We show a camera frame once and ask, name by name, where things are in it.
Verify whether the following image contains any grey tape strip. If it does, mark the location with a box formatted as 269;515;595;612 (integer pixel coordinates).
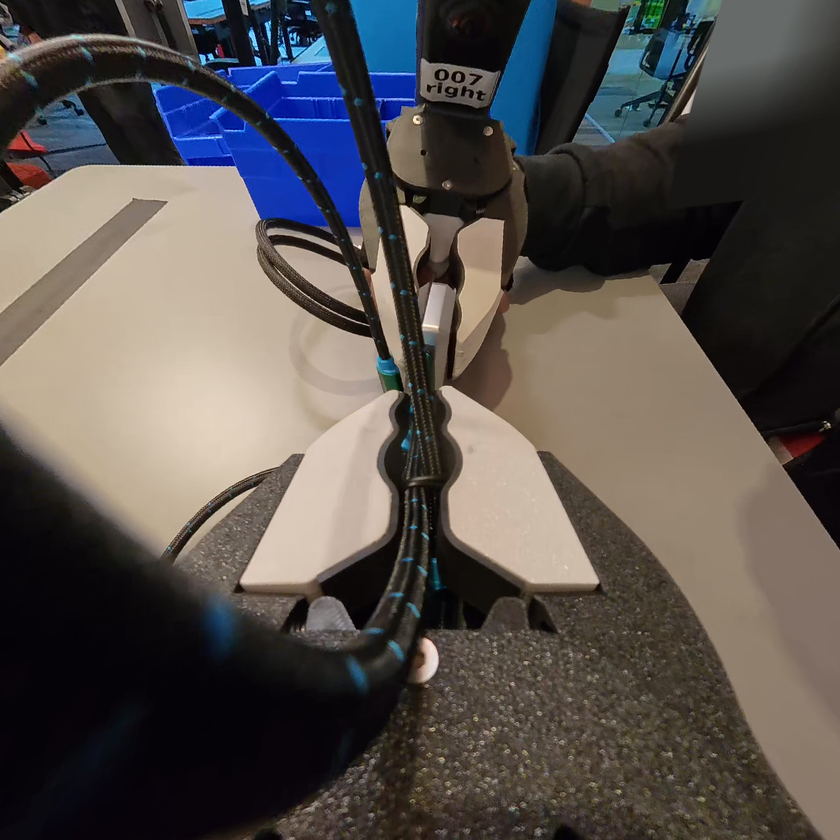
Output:
0;197;169;366

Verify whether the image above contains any plain black braided cable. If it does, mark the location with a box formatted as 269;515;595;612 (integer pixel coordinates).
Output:
255;218;376;340

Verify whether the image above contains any person's black jacket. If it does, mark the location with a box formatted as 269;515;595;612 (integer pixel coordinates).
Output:
676;98;840;490

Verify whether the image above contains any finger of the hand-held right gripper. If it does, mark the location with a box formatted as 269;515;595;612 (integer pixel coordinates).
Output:
369;205;432;370
448;218;511;383

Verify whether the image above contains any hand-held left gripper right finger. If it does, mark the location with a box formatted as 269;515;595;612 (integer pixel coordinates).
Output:
437;386;601;592

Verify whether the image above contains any person's right forearm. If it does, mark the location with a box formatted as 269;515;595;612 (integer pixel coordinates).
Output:
512;112;746;278

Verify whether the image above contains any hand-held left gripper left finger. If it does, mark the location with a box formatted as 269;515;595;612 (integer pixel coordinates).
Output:
238;390;403;592

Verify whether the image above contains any black office chair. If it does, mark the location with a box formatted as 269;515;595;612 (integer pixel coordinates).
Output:
640;26;716;126

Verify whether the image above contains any silver metal port hub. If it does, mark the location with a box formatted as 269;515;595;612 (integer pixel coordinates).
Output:
421;281;458;350

